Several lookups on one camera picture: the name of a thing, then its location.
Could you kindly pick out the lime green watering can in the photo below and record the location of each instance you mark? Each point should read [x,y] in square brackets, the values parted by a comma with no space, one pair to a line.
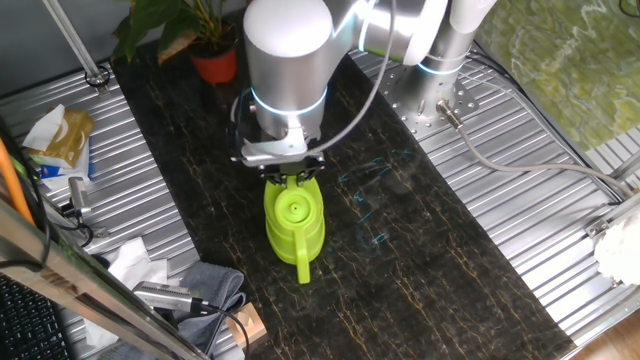
[295,220]

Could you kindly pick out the white paper towel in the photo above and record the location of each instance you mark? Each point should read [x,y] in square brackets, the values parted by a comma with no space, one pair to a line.
[132,262]

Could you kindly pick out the aluminium camera mount bar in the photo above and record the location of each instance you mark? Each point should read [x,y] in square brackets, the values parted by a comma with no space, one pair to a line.
[97,231]

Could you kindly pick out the orange pole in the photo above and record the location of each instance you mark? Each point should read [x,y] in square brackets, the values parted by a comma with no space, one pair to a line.
[12,182]

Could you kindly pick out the small grey camera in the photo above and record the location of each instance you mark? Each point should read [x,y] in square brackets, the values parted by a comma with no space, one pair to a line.
[79,192]

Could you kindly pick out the aluminium corner bracket profile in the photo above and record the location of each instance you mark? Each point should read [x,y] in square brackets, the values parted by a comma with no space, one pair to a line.
[607,220]

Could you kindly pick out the black marble pattern mat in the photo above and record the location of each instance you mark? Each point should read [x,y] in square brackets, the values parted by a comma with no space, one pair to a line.
[400,250]

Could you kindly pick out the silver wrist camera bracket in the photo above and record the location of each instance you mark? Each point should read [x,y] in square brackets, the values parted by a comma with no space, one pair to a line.
[275,150]

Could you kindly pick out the silver ribbed camera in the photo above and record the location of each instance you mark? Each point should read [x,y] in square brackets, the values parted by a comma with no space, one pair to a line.
[162,296]

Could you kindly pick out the perforated silver base plate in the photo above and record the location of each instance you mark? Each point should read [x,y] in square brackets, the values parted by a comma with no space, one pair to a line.
[400,105]

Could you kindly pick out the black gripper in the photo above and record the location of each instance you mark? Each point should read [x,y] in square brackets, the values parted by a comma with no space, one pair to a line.
[294,168]

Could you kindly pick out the plant in red pot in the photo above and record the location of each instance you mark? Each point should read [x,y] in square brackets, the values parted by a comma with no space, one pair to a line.
[215,67]

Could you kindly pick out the black keyboard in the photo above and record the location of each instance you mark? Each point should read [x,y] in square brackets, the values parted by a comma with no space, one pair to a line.
[27,325]

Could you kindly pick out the yellow tissue pack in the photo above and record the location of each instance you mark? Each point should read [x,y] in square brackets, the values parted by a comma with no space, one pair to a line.
[70,135]

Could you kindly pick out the reflective aluminium frame beam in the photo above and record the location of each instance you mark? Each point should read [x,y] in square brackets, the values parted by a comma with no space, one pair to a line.
[75,280]

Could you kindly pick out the wooden block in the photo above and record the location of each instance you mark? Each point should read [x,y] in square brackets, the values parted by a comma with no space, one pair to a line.
[247,325]

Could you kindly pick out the blue white tissue pack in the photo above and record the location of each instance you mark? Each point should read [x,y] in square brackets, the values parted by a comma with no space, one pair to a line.
[65,172]

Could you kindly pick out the aluminium frame pole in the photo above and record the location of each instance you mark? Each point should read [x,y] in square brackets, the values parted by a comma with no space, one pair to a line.
[75,42]

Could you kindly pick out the grey towel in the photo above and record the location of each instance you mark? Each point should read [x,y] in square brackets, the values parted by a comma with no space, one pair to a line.
[215,287]

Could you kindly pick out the aluminium frame bar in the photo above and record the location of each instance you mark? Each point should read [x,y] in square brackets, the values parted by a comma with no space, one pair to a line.
[627,169]

